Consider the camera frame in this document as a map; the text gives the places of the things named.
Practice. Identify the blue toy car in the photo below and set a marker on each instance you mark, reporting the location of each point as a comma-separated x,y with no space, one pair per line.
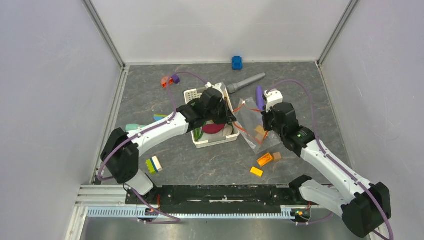
237,63

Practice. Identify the red sweet potato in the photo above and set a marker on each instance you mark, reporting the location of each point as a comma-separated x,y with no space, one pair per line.
213,128

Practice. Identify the yellow flat brick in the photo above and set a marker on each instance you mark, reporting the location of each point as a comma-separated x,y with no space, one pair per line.
256,171

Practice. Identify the brown wooden cube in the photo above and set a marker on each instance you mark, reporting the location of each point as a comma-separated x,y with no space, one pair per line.
277,156

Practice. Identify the purple small block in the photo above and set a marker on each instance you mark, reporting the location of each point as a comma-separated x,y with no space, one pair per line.
175,79

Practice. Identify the mint green toy microphone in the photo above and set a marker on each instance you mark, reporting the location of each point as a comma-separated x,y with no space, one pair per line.
134,127

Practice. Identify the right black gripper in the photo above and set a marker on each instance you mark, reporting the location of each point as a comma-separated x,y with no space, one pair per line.
265,115

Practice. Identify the orange transparent brick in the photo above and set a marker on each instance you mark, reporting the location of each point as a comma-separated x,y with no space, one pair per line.
265,159

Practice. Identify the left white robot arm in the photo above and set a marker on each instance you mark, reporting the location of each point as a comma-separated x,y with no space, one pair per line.
122,150

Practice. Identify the brown cube under yellow brick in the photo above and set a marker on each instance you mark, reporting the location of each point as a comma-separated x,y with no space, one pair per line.
259,137

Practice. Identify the clear zip top bag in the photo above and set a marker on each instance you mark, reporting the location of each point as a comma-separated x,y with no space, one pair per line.
248,117

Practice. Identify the white garlic bulb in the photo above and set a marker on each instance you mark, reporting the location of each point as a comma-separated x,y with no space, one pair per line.
227,130

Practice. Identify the yellow round-top brick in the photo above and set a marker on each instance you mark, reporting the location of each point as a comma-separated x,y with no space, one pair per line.
260,130

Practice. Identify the colourful block stack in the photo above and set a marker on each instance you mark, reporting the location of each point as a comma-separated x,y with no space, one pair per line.
158,117

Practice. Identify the green blue white block stack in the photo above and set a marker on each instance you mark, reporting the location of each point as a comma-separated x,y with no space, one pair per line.
153,164

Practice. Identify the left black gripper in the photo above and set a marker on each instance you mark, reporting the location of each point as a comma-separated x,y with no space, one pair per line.
227,117

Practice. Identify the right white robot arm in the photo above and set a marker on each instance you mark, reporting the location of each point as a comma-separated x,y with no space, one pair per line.
362,205

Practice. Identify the purple toy microphone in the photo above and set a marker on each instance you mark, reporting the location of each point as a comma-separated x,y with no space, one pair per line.
260,98

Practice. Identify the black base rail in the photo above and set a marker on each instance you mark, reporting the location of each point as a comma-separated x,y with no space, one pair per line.
174,202

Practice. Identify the white perforated plastic basket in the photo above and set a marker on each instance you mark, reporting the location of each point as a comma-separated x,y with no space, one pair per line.
210,140

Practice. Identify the grey toy microphone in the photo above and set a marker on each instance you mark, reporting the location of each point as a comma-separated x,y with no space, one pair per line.
234,87

